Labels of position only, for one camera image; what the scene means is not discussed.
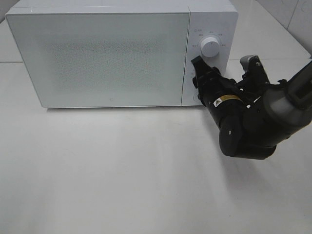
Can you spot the white microwave door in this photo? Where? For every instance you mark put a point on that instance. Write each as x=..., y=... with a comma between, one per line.
x=103, y=60

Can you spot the white microwave oven body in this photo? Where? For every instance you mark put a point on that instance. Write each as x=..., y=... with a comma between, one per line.
x=206, y=17

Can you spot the upper white microwave knob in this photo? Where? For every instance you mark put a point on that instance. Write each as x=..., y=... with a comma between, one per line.
x=210, y=46

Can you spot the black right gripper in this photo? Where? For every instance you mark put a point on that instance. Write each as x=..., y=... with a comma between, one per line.
x=216, y=92

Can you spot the round white door button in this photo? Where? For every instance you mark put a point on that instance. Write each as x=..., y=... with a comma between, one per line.
x=196, y=98

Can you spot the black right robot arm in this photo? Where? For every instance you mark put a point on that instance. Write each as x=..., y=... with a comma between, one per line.
x=253, y=115

